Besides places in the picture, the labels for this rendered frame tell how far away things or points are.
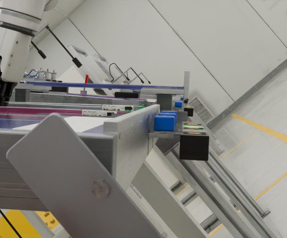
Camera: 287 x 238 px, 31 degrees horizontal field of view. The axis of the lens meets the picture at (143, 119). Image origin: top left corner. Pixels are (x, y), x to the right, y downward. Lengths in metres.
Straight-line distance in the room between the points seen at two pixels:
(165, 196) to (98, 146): 0.97
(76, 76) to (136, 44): 3.17
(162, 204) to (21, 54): 0.57
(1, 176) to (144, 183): 0.96
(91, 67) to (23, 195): 5.20
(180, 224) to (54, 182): 1.03
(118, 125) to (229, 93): 8.10
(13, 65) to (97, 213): 0.68
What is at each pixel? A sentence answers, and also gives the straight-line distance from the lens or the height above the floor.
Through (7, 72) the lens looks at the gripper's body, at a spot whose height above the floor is 0.96.
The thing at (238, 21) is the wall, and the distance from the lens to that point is 8.60.
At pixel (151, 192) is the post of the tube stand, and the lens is 1.35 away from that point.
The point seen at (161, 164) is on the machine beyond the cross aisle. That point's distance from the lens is 5.44.
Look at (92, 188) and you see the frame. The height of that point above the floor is 0.70.
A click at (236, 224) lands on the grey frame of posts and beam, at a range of 1.14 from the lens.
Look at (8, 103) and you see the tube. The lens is 1.04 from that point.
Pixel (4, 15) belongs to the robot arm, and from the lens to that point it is 1.02.
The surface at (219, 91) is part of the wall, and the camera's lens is 8.50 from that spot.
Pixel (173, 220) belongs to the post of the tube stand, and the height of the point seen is 0.48.
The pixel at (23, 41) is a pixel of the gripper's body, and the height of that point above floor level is 0.99.
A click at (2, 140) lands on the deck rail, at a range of 0.41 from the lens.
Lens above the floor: 0.71
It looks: 1 degrees up
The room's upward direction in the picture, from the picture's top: 40 degrees counter-clockwise
